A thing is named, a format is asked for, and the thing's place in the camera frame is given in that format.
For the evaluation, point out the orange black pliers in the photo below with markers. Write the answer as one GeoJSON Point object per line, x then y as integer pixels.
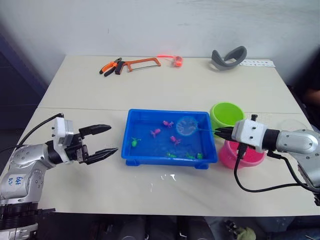
{"type": "Point", "coordinates": [110, 67]}

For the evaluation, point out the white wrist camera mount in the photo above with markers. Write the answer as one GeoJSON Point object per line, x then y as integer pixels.
{"type": "Point", "coordinates": [248, 133]}
{"type": "Point", "coordinates": [62, 131]}

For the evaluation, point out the pink toy fish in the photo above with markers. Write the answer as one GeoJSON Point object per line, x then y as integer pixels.
{"type": "Point", "coordinates": [155, 133]}
{"type": "Point", "coordinates": [175, 140]}
{"type": "Point", "coordinates": [167, 123]}

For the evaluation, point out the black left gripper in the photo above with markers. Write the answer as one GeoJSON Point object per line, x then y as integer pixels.
{"type": "Point", "coordinates": [77, 152]}

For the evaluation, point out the olive green cloth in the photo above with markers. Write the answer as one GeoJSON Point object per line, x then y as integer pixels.
{"type": "Point", "coordinates": [246, 233]}

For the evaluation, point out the person in dark clothes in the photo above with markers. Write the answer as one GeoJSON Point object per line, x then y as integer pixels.
{"type": "Point", "coordinates": [312, 96]}

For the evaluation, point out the green plastic bucket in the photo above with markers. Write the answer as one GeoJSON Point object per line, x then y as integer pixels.
{"type": "Point", "coordinates": [225, 117]}

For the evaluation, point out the white paper strip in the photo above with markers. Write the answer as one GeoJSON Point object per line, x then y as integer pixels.
{"type": "Point", "coordinates": [257, 63]}

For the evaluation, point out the pink plastic bucket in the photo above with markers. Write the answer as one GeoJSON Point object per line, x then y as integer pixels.
{"type": "Point", "coordinates": [228, 156]}

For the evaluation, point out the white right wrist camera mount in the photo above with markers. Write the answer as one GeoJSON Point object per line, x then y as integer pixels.
{"type": "Point", "coordinates": [248, 133]}

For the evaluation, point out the blue plastic tub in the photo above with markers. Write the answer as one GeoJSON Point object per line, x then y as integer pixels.
{"type": "Point", "coordinates": [140, 152]}

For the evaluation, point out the green toy fish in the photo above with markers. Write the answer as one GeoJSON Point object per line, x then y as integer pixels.
{"type": "Point", "coordinates": [200, 155]}
{"type": "Point", "coordinates": [171, 155]}
{"type": "Point", "coordinates": [134, 143]}
{"type": "Point", "coordinates": [190, 156]}

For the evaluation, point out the blue fish net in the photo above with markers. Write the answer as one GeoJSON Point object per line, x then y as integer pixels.
{"type": "Point", "coordinates": [186, 126]}

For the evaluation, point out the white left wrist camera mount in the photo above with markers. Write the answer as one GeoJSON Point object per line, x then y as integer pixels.
{"type": "Point", "coordinates": [62, 131]}

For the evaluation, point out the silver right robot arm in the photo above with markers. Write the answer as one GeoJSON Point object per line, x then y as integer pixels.
{"type": "Point", "coordinates": [295, 142]}

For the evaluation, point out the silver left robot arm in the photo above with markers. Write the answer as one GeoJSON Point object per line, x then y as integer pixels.
{"type": "Point", "coordinates": [23, 162]}

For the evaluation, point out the orange hacksaw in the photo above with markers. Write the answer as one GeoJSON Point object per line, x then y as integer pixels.
{"type": "Point", "coordinates": [125, 65]}

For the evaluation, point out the grey curved headband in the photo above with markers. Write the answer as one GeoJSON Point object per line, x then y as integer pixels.
{"type": "Point", "coordinates": [221, 63]}

